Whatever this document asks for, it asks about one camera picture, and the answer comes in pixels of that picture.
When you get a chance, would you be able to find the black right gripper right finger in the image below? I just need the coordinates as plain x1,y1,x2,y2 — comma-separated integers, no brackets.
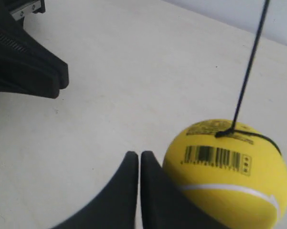
140,151,220,229

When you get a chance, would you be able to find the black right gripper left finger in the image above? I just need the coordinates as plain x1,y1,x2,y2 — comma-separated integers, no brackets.
54,151,138,229

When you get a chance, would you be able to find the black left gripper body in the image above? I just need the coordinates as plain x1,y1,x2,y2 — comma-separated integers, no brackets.
0,0,45,21

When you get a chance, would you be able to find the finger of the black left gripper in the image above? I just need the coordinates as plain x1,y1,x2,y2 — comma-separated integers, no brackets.
0,4,70,90
0,45,60,99

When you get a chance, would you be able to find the yellow tennis ball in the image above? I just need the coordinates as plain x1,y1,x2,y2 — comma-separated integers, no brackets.
162,119,287,229

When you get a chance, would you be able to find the thin black string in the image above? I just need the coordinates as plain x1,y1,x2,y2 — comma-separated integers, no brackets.
215,0,282,153

